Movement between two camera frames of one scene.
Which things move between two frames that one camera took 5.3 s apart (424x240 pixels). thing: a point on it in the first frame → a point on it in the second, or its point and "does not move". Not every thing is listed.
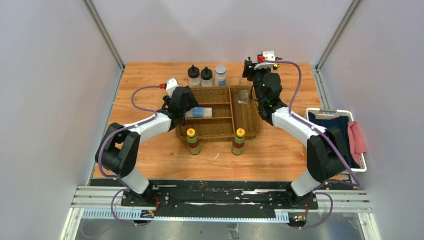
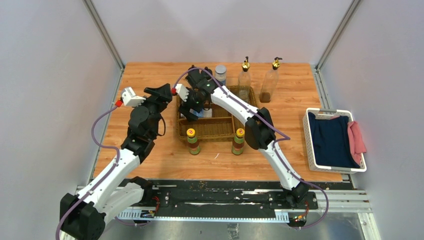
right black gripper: (249, 70) → (184, 109)
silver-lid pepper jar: (220, 75) does not move
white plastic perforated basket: (320, 113) does not move
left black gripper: (191, 102) → (162, 92)
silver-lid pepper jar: (199, 112) does not move
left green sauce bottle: (192, 141) does not move
